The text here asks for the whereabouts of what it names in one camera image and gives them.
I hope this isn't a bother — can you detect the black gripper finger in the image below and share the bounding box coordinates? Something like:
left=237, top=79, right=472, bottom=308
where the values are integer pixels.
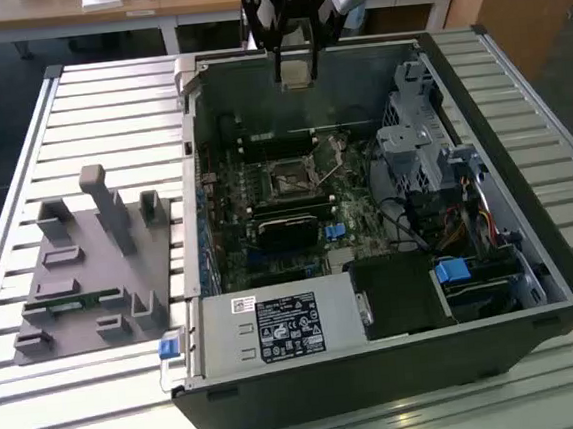
left=241, top=0, right=289, bottom=86
left=304, top=0, right=351, bottom=81

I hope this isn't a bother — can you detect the silver square CPU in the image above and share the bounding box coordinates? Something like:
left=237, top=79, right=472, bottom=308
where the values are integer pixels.
left=278, top=59, right=318, bottom=93

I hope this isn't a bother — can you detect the metal socket cover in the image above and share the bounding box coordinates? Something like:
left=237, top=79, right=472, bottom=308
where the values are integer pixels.
left=309, top=131, right=354, bottom=183

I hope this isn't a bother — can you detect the thin metal locking lever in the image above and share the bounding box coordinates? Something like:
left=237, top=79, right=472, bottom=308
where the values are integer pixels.
left=317, top=160, right=349, bottom=186

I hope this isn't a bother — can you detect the black RAM slot bank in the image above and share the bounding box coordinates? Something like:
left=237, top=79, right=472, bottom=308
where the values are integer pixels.
left=238, top=126, right=312, bottom=162
left=252, top=196, right=330, bottom=219

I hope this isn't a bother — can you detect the CPU socket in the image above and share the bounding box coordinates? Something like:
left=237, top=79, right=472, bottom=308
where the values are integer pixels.
left=264, top=155, right=326, bottom=202

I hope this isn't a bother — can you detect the black drive bay cover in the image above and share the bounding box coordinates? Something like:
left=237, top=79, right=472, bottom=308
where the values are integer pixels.
left=345, top=249, right=459, bottom=343

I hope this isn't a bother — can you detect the metal drive cage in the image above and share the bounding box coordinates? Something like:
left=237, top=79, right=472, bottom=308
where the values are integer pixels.
left=371, top=55, right=481, bottom=197

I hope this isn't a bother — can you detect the green motherboard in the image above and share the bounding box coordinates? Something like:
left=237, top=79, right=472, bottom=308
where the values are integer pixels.
left=192, top=125, right=398, bottom=296

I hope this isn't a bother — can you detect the black graphics card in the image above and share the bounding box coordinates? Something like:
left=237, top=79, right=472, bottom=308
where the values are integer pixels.
left=254, top=211, right=320, bottom=252

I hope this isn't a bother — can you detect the small silver heat sink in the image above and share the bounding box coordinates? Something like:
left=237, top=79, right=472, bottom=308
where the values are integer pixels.
left=327, top=246, right=355, bottom=272

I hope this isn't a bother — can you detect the wooden cabinet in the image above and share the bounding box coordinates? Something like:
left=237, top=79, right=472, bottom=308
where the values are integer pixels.
left=442, top=0, right=573, bottom=91

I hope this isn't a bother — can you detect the wooden desk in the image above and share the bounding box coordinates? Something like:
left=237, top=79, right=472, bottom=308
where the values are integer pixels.
left=0, top=0, right=465, bottom=70

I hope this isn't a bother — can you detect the blue disk carrier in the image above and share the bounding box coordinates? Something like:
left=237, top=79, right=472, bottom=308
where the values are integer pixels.
left=433, top=256, right=472, bottom=286

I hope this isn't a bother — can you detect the silver power supply unit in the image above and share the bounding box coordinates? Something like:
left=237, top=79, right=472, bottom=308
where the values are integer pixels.
left=191, top=271, right=376, bottom=379

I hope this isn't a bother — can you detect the grey parts rack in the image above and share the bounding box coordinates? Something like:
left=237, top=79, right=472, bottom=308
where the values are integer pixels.
left=0, top=157, right=187, bottom=368

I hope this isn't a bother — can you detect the green RAM stick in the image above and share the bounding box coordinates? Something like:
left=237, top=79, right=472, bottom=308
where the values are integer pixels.
left=22, top=287, right=125, bottom=315

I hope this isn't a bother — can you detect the blue plastic latch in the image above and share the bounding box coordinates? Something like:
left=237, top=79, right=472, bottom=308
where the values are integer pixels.
left=156, top=337, right=180, bottom=361

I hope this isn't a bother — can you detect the black PC case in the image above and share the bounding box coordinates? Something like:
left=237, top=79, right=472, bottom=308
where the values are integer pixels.
left=141, top=17, right=573, bottom=429

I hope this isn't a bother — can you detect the black internal cable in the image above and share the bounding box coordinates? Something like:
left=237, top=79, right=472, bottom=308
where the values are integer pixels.
left=375, top=194, right=431, bottom=255

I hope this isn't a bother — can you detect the coloured wire bundle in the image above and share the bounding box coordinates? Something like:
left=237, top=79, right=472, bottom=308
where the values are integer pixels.
left=435, top=200, right=501, bottom=252

